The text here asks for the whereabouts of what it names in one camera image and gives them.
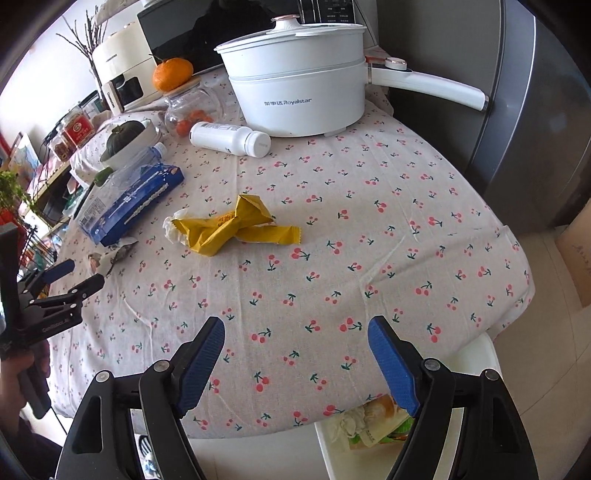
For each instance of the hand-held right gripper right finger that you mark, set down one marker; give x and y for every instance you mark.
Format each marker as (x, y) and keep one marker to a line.
(392, 364)

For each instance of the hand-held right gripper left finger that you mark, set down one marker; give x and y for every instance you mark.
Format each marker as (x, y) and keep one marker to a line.
(203, 364)

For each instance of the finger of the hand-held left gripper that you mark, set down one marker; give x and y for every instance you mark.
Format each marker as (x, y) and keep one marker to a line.
(59, 271)
(87, 286)

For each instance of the orange and white milk carton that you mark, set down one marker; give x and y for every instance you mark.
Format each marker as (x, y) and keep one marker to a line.
(379, 408)

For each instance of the white trash bin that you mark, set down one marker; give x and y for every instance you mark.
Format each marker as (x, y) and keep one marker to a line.
(471, 364)

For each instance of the yellow snack wrapper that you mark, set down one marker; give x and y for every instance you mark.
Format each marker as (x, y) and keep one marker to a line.
(272, 234)
(217, 230)

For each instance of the person's left hand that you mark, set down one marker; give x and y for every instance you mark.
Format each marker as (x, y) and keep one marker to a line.
(21, 369)

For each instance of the crumpled small wrapper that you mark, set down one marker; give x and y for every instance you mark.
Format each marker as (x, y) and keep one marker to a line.
(115, 256)

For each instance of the crumpled white tissue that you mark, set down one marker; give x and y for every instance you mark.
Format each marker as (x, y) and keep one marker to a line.
(348, 422)

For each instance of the clear plastic water bottle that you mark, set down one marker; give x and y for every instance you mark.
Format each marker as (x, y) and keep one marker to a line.
(106, 194)

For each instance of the green leafy plant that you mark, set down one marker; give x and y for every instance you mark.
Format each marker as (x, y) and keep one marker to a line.
(14, 191)

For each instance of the blue cookie package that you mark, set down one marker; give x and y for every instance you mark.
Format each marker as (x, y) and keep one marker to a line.
(134, 198)

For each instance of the small green fruit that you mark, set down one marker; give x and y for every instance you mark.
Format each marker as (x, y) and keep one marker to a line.
(104, 175)

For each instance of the striped slipper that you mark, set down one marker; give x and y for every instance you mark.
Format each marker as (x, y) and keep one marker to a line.
(148, 461)

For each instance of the clear jar of dried food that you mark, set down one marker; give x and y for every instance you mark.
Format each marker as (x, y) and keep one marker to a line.
(59, 147)

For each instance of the red label glass jar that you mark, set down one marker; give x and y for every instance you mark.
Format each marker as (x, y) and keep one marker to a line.
(77, 131)

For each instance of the cherry print tablecloth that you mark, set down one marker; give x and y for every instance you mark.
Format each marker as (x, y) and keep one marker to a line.
(346, 230)

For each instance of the green pumpkin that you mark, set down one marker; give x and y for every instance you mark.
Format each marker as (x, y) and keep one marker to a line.
(124, 138)

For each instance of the white bowl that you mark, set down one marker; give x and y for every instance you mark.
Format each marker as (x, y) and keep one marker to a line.
(147, 138)

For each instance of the small white labelled bottle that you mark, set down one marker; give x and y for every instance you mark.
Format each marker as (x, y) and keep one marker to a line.
(221, 136)

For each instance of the glass jar with wooden lid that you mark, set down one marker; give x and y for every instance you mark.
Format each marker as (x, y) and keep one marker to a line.
(194, 108)

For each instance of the large brown cardboard box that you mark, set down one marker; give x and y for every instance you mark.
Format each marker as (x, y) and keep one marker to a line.
(577, 258)

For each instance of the cream air fryer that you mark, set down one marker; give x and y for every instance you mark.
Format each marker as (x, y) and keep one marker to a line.
(124, 60)

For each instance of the dried twig bunch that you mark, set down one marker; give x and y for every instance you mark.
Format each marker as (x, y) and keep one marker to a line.
(87, 46)

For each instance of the orange with stem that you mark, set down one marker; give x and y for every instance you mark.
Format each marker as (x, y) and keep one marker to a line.
(173, 74)

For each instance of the black microwave oven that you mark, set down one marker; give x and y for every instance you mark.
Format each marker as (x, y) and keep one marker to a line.
(184, 41)

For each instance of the white electric pot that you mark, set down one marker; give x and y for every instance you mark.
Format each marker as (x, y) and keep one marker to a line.
(300, 97)

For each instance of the grey refrigerator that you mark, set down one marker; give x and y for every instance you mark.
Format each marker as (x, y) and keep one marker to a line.
(531, 115)

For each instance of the white pot lid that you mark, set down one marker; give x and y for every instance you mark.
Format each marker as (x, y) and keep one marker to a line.
(286, 25)

